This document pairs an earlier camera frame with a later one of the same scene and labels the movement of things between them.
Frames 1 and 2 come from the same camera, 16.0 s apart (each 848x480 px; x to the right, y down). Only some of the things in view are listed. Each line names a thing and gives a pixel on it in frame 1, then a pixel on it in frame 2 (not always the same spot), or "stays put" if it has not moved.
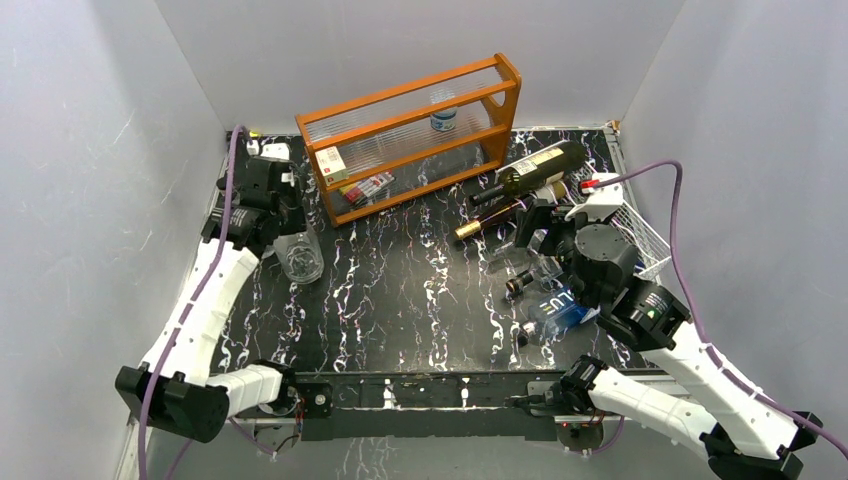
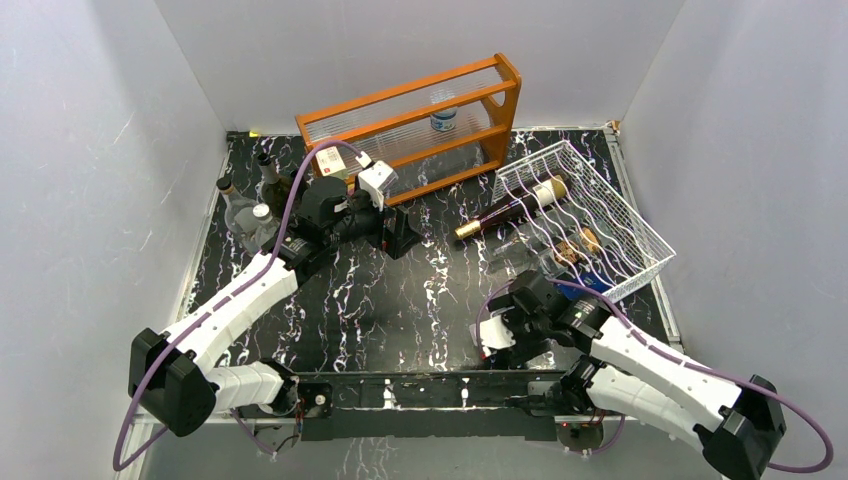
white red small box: (331, 165) stays put
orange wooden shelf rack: (414, 143) stays put
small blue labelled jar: (446, 121) stays put
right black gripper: (539, 216) → (524, 350)
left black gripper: (294, 224) → (403, 236)
